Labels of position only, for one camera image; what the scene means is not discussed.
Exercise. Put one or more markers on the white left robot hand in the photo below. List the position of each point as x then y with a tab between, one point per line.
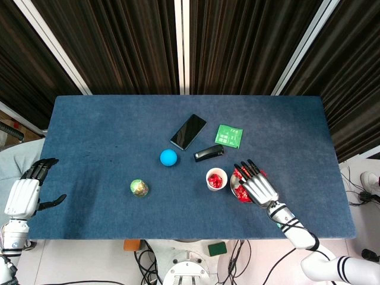
22	197

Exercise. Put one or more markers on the dark brown curtain panel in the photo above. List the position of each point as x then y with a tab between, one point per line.
118	44
356	74
23	59
243	44

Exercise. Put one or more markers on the green sachet packet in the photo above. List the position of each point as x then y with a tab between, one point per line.
228	136

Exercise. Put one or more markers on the blue ball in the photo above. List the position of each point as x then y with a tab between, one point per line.
169	157

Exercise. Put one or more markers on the red candy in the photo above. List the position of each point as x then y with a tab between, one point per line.
219	183
243	194
212	179
262	172

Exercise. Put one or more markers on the white paper cup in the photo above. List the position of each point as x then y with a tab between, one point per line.
209	187

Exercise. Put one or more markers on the black ribbed tube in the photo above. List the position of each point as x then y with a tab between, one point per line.
12	131

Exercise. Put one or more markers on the person's blue jeans leg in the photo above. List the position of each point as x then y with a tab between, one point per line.
15	160

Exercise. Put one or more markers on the black shoe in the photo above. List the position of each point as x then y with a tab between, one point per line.
371	254

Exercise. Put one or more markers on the black stapler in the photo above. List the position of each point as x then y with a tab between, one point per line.
207	153

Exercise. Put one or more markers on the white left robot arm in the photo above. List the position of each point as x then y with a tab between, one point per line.
13	237

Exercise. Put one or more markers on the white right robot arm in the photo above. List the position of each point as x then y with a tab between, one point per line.
298	234

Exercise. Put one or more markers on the black white sneaker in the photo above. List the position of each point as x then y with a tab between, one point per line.
32	244

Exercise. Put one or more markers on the white shoe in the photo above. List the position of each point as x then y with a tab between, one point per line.
369	181

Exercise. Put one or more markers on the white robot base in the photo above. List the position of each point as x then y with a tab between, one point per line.
184	267

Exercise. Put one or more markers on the blue felt table cloth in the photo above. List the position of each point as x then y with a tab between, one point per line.
148	213

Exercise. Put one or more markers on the black power adapter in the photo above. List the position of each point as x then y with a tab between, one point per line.
366	196

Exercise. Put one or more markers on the green round can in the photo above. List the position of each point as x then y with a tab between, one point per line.
139	188

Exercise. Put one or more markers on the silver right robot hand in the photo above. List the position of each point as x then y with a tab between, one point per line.
261	190

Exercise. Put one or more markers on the black smartphone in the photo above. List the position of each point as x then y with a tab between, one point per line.
188	132

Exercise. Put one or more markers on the bowl of red candies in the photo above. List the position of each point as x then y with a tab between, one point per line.
234	182

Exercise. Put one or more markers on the white frame post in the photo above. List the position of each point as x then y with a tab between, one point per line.
52	44
305	44
178	44

